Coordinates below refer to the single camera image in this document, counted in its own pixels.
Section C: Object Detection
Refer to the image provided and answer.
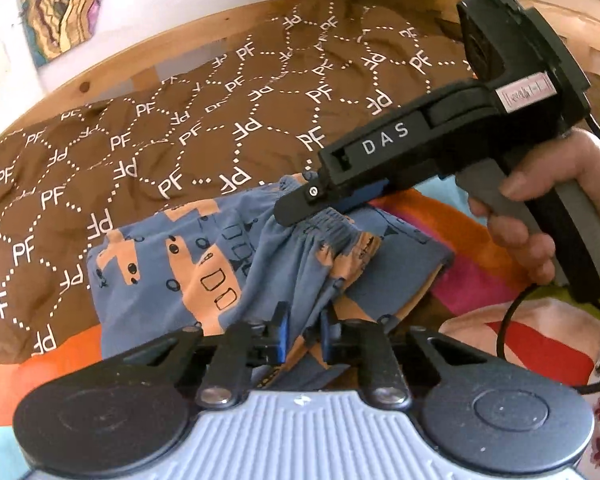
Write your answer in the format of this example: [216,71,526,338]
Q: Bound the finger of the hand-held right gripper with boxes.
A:
[272,172,387,227]

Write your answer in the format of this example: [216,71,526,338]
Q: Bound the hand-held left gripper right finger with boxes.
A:
[319,307,487,409]

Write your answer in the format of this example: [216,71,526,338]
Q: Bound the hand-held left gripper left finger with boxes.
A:
[100,302,289,409]

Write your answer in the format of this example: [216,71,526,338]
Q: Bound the blue pants with orange print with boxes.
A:
[86,172,456,391]

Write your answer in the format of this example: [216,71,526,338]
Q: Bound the person's right hand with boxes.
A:
[467,127,600,286]

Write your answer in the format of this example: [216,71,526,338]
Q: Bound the colourful striped sheet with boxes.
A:
[0,180,600,480]

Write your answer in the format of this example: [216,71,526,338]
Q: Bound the brown printed blanket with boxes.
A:
[0,0,481,358]

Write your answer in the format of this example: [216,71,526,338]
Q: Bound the black cable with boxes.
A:
[497,112,600,394]

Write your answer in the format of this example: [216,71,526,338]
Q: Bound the wooden bed frame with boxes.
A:
[0,0,600,153]

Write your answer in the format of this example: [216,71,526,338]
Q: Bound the swirl pattern wall poster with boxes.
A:
[17,0,112,69]

